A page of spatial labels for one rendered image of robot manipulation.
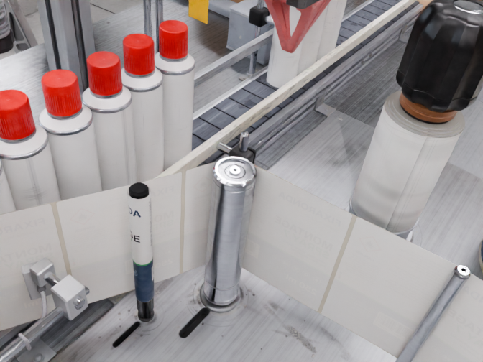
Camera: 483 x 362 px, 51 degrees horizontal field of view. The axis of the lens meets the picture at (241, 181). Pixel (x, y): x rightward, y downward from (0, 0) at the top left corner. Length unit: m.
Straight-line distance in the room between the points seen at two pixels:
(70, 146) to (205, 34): 0.67
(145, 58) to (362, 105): 0.53
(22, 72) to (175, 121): 0.45
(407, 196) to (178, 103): 0.29
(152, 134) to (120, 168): 0.06
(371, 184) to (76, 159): 0.32
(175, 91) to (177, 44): 0.06
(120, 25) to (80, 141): 0.67
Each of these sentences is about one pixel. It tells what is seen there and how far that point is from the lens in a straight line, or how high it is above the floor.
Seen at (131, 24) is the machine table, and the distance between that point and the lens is 1.17.
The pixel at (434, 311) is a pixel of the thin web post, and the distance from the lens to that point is 0.45.
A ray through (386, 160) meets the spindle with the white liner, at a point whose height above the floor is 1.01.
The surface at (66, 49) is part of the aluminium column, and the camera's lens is 0.68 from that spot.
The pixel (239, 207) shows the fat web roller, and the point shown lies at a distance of 0.44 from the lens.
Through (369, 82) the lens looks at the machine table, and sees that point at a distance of 1.07.
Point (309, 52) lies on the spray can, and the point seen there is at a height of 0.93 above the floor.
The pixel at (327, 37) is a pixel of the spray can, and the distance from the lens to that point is 0.96.
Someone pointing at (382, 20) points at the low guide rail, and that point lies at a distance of 1.13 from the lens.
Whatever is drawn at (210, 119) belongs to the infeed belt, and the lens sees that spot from 0.80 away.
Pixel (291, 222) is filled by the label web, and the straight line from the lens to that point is 0.46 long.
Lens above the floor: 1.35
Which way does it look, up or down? 43 degrees down
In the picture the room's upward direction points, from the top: 8 degrees clockwise
